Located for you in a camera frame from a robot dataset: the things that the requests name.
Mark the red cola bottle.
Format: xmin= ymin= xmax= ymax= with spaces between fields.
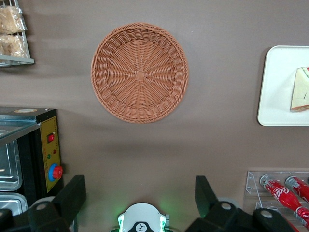
xmin=284 ymin=176 xmax=309 ymax=206
xmin=259 ymin=174 xmax=309 ymax=224

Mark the steel food pan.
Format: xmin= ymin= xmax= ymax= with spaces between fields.
xmin=0 ymin=139 xmax=23 ymax=192
xmin=0 ymin=192 xmax=28 ymax=218

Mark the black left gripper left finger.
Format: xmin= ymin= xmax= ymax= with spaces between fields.
xmin=26 ymin=175 xmax=87 ymax=232

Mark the triangular sandwich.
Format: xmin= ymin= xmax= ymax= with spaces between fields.
xmin=290 ymin=66 xmax=309 ymax=114

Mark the brown round wicker basket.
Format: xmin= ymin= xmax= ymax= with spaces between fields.
xmin=90 ymin=22 xmax=190 ymax=124

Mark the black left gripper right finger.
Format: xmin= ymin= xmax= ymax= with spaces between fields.
xmin=185 ymin=175 xmax=257 ymax=232

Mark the clear bag of puffed snack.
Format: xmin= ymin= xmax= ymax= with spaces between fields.
xmin=0 ymin=34 xmax=29 ymax=59
xmin=0 ymin=5 xmax=28 ymax=35

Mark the clear acrylic bottle rack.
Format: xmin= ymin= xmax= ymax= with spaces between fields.
xmin=243 ymin=171 xmax=309 ymax=232

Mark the grey wire rack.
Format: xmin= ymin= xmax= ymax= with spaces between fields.
xmin=0 ymin=0 xmax=35 ymax=67

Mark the black food warmer cabinet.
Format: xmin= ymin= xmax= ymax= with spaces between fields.
xmin=0 ymin=106 xmax=65 ymax=232

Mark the cream plastic tray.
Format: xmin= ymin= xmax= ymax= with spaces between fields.
xmin=257 ymin=45 xmax=309 ymax=127

